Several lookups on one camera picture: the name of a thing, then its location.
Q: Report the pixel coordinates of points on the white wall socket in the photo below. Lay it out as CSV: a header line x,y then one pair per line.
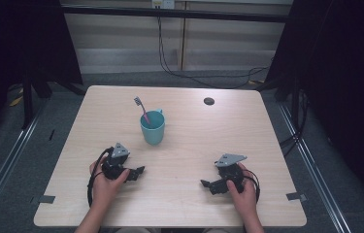
x,y
162,3

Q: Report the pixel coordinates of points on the yellow floor tape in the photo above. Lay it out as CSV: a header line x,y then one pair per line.
x,y
16,101

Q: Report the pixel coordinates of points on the black floor tape strip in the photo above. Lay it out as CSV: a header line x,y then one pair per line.
x,y
51,134

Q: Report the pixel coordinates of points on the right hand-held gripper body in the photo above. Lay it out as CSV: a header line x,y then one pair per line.
x,y
231,168

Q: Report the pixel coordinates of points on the metal floor rail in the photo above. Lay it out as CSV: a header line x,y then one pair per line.
x,y
5,168
315,174

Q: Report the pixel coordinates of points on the grey tape piece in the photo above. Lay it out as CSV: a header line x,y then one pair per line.
x,y
47,199
296,196

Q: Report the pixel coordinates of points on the person's right hand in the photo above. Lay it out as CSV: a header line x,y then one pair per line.
x,y
245,198

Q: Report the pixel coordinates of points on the person's left hand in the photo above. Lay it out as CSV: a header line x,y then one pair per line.
x,y
105,189

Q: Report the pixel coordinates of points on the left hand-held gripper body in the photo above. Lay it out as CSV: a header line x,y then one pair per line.
x,y
115,161

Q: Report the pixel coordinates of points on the black metal stand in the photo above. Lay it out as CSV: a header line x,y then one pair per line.
x,y
27,103

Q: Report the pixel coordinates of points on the dark curtain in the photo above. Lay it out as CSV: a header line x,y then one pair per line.
x,y
14,42
341,81

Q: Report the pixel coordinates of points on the black horizontal bar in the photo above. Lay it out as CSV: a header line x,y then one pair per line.
x,y
176,13

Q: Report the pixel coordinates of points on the pink toothbrush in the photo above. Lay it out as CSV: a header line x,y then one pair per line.
x,y
142,109

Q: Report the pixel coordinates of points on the dark round table grommet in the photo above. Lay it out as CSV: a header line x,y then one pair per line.
x,y
209,101

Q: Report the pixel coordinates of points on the teal cup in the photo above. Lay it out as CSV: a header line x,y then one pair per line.
x,y
153,129

